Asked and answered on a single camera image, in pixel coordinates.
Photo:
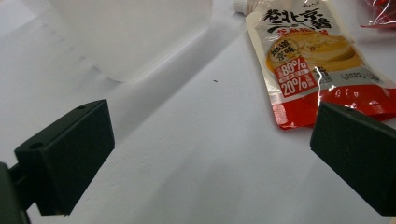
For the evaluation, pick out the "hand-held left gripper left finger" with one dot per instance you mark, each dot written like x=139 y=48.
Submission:
x=65 y=158

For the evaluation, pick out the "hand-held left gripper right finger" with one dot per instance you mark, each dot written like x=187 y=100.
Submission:
x=358 y=155

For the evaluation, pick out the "beige snack packet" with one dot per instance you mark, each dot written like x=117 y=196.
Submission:
x=299 y=46

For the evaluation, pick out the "clear plastic container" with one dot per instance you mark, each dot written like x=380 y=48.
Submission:
x=130 y=37

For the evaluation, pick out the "red snack packet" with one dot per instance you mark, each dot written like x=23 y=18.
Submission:
x=381 y=12

